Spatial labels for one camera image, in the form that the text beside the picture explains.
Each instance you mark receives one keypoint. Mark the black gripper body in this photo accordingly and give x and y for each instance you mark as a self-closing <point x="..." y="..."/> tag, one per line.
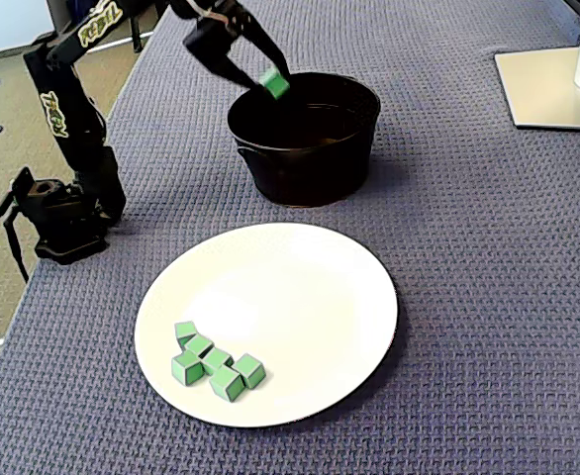
<point x="219" y="44"/>

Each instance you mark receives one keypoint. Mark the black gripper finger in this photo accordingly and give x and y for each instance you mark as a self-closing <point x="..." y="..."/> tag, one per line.
<point x="238" y="76"/>
<point x="265" y="44"/>

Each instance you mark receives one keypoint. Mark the small green cube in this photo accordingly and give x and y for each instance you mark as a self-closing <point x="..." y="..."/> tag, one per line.
<point x="225" y="385"/>
<point x="186" y="370"/>
<point x="248" y="370"/>
<point x="216" y="358"/>
<point x="186" y="330"/>
<point x="198" y="344"/>
<point x="274" y="84"/>

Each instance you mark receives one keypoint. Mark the black metal bucket container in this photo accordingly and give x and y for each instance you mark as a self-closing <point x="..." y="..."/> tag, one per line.
<point x="310" y="173"/>

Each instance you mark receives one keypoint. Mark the white round plate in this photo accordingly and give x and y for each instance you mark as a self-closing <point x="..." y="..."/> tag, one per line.
<point x="280" y="297"/>

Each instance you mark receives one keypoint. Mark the white monitor stand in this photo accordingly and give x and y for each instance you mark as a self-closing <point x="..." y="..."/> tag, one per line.
<point x="542" y="89"/>

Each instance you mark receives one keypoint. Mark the blue woven table mat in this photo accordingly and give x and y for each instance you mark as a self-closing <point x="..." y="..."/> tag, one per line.
<point x="468" y="297"/>

